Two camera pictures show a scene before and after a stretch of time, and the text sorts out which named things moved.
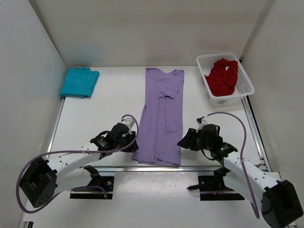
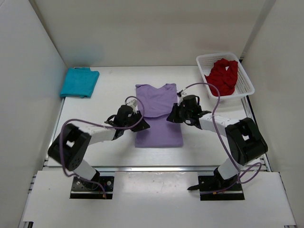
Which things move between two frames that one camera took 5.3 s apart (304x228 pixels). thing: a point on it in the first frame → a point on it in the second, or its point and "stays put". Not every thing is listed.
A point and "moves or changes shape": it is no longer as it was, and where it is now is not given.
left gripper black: (131, 137) → (142, 125)
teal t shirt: (79, 82) stays put
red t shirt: (223, 77) stays put
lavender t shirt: (160, 128) moves or changes shape
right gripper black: (188, 142) → (174, 116)
